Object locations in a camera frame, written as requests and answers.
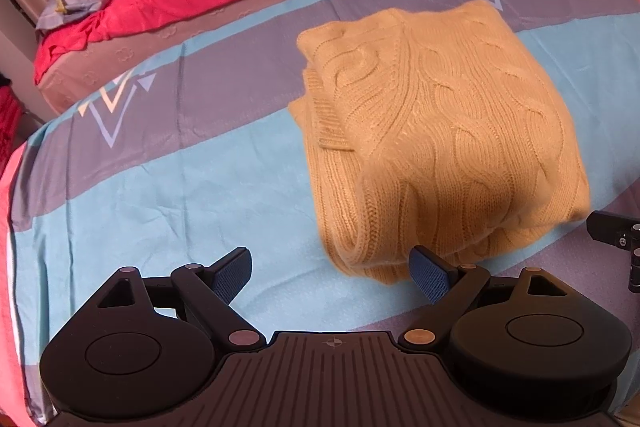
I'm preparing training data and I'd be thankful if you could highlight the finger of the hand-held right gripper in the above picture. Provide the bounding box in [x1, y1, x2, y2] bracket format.
[586, 209, 640, 295]

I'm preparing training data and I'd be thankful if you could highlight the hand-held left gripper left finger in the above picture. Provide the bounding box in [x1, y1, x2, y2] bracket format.
[82, 248, 266, 353]

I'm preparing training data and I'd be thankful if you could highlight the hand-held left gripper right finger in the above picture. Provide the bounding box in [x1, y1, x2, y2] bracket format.
[397, 246, 581, 352]

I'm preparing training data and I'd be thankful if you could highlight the yellow cable-knit cardigan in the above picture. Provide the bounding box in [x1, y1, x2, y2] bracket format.
[287, 0, 591, 290]

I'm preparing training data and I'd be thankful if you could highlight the blue grey striped bedsheet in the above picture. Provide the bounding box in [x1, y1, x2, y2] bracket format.
[10, 0, 640, 427]

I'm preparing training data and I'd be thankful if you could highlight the pink blanket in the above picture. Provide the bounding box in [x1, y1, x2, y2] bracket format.
[0, 152, 31, 408]

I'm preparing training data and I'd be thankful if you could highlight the patterned mattress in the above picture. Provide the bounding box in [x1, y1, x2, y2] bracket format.
[36, 0, 401, 115]

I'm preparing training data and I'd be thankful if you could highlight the pile of red cloth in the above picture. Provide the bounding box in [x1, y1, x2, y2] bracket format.
[0, 79, 28, 142]

